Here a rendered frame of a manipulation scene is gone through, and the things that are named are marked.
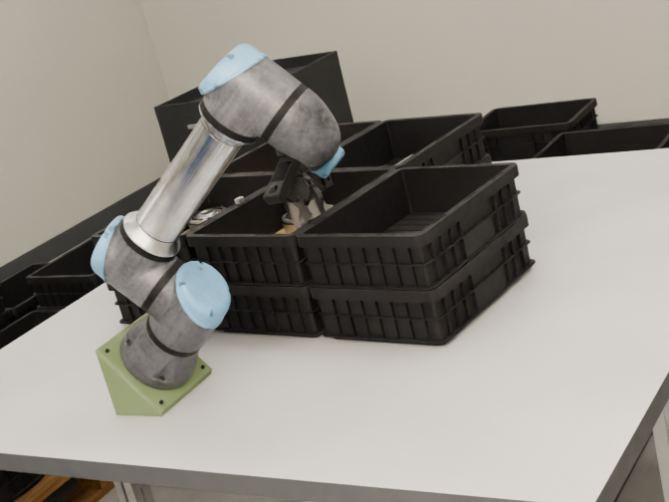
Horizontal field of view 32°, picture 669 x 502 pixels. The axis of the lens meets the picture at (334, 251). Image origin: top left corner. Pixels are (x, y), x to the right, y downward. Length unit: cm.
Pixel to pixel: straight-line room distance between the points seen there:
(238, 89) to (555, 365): 71
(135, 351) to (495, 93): 396
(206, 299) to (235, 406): 21
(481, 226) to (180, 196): 60
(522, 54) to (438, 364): 383
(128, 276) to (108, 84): 456
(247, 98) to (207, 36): 480
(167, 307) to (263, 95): 45
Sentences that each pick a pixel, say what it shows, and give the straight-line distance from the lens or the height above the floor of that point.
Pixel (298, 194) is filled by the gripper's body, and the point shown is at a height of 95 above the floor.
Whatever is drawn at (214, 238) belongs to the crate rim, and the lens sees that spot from 242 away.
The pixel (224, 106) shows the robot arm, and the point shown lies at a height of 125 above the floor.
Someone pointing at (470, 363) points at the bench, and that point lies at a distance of 212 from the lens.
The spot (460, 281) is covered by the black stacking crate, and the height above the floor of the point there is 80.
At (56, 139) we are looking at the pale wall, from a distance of 634.
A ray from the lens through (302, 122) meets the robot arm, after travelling 194.
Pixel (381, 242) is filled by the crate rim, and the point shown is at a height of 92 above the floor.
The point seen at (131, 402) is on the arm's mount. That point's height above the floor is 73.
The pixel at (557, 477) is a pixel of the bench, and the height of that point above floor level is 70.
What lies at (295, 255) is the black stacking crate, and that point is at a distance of 231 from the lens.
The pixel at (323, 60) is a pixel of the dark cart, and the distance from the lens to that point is 448.
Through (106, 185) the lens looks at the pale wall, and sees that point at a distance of 657.
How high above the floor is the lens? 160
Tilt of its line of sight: 18 degrees down
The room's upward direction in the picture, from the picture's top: 14 degrees counter-clockwise
